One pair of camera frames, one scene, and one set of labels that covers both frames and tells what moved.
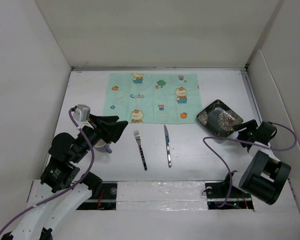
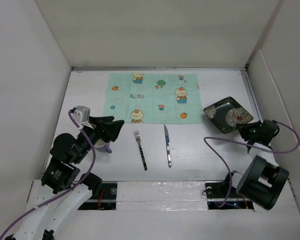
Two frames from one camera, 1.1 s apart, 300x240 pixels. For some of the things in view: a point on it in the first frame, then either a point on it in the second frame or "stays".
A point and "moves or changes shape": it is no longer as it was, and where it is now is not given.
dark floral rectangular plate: x=219 y=118 moves or changes shape
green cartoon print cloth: x=154 y=98 stays
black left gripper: x=113 y=132 stays
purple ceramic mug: x=101 y=146 stays
